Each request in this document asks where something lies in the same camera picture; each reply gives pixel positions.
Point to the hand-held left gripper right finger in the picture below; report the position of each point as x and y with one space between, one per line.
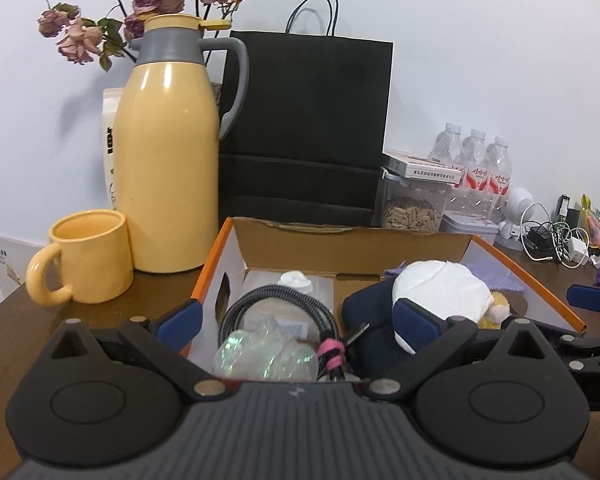
415 327

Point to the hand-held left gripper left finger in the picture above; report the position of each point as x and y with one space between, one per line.
182 322

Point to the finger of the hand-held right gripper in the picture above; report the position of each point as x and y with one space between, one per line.
590 295
570 342

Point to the navy zip pouch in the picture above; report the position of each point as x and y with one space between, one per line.
370 310

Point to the white face mask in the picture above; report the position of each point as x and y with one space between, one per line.
445 285

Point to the yellow and white plush sheep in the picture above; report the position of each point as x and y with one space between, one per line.
497 310

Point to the iridescent clear pouch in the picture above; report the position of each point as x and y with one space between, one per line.
260 355

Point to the purple knitted cloth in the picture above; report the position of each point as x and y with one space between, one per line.
495 277

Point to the red cardboard box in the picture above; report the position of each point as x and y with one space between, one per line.
300 247

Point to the white charger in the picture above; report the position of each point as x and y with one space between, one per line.
577 250

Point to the colourful snack packet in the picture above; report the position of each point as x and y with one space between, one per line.
597 222

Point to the black power adapter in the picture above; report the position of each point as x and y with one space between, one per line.
537 237

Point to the dark upright device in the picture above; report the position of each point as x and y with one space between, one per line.
565 207

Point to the yellow ceramic mug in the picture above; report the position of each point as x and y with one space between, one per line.
90 260

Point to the clear seed container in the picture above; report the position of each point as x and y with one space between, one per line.
410 212

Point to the small white desk fan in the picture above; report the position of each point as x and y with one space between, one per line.
517 202

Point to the small white flat box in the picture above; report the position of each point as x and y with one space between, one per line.
425 167

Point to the yellow thermos jug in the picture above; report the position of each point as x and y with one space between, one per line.
165 160

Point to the white drink carton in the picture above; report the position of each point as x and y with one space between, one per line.
109 160

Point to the white printed board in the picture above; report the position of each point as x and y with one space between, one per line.
5 260

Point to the black paper bag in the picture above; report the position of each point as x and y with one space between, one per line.
305 110

